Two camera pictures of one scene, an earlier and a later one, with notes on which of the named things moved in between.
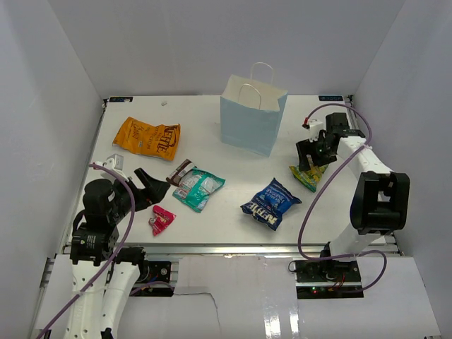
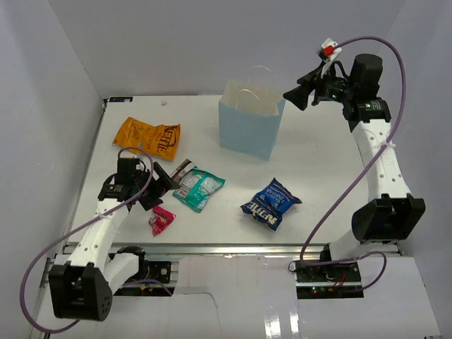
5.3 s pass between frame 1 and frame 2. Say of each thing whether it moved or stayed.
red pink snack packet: stayed
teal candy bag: stayed
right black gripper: moved
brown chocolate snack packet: stayed
